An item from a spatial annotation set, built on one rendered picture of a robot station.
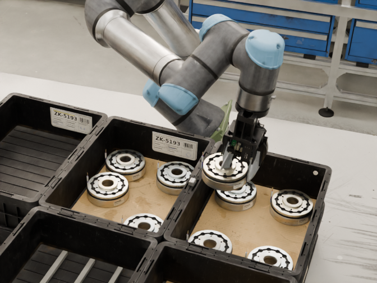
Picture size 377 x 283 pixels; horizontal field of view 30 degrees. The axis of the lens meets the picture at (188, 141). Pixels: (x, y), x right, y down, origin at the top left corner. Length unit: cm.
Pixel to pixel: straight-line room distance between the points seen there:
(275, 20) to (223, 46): 212
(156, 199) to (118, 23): 45
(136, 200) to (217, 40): 52
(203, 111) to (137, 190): 38
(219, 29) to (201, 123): 65
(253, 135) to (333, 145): 81
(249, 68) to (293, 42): 220
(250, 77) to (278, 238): 46
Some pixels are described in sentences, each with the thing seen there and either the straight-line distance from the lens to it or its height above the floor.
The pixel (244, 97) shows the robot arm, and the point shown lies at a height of 123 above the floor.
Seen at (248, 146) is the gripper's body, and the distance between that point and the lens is 145.
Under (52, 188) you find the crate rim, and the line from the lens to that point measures 165.
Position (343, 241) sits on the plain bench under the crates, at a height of 70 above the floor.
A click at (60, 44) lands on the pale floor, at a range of 428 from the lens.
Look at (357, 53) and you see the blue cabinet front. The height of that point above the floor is 37.
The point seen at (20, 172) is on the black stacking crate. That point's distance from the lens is 187.
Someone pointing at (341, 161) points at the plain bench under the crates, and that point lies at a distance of 219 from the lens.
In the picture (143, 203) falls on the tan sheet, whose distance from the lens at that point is 175.
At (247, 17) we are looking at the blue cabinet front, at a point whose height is 47.
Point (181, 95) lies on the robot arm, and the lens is 141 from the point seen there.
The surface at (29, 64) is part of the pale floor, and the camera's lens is 408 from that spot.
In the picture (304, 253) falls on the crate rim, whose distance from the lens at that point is 151.
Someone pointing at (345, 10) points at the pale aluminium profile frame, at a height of 60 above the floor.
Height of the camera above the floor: 196
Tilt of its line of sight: 35 degrees down
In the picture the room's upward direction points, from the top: 3 degrees clockwise
